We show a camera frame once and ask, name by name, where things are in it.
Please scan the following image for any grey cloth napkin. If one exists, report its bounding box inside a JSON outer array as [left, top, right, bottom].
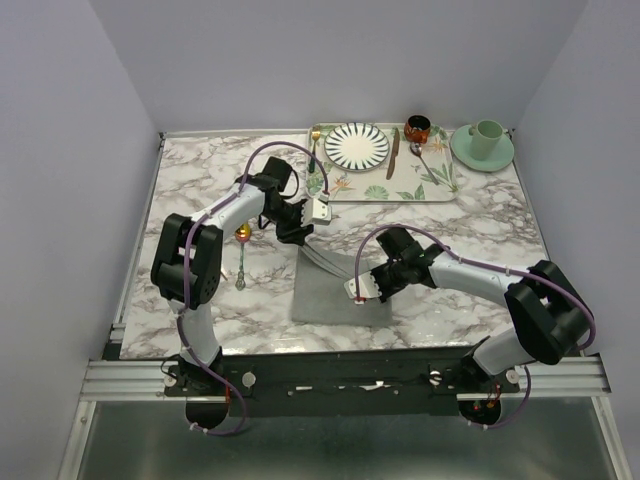
[[291, 244, 392, 328]]

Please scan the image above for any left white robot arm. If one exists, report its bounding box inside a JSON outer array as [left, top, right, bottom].
[[151, 157, 314, 395]]

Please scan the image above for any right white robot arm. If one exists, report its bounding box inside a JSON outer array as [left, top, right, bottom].
[[348, 224, 596, 392]]

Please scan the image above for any iridescent gold spoon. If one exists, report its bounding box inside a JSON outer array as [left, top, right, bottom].
[[235, 222, 252, 291]]

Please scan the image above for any striped white plate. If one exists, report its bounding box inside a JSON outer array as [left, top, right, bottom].
[[324, 122, 391, 172]]

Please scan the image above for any floral serving tray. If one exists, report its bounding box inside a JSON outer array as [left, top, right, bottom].
[[306, 123, 459, 203]]

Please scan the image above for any silver spoon on tray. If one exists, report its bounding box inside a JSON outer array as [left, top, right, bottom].
[[410, 142, 440, 185]]

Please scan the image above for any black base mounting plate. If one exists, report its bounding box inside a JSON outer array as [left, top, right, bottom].
[[165, 347, 519, 418]]

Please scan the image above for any copper knife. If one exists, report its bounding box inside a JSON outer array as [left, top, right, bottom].
[[386, 127, 400, 180]]

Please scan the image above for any green saucer plate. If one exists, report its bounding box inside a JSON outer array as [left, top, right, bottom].
[[449, 124, 515, 173]]

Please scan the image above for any orange black mug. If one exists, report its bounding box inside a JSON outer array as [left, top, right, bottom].
[[404, 115, 432, 144]]

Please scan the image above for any green cup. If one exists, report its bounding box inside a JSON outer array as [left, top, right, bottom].
[[468, 120, 504, 160]]

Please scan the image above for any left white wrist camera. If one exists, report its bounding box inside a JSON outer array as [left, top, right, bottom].
[[301, 198, 332, 226]]

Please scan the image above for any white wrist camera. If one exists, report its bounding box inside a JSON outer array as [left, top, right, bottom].
[[301, 198, 332, 226], [344, 272, 381, 304]]

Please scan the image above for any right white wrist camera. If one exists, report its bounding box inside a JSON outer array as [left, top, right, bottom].
[[344, 272, 381, 304]]

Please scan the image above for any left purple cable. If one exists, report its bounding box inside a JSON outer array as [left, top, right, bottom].
[[174, 141, 331, 439]]

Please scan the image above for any gold green-handled fork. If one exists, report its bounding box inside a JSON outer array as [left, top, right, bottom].
[[307, 125, 322, 174]]

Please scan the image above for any aluminium frame rail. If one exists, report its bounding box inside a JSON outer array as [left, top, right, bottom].
[[79, 356, 611, 402]]

